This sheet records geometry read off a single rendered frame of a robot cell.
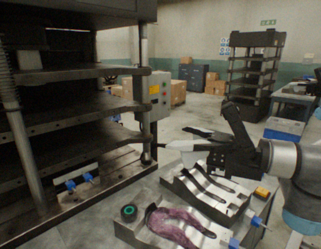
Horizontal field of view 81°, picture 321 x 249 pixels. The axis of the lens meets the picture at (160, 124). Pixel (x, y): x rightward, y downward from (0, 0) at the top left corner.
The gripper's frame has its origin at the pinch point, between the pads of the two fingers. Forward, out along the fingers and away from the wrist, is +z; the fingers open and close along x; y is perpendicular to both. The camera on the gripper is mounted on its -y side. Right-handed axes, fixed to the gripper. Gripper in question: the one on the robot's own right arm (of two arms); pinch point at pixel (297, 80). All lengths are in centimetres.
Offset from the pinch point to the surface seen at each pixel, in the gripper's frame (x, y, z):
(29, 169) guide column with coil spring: -166, 14, 5
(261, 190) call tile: -45, 56, -23
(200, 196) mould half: -85, 46, -20
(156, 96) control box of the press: -82, 6, 55
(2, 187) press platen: -180, 19, 4
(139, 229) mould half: -122, 41, -29
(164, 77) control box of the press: -72, -7, 59
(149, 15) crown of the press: -85, -50, 32
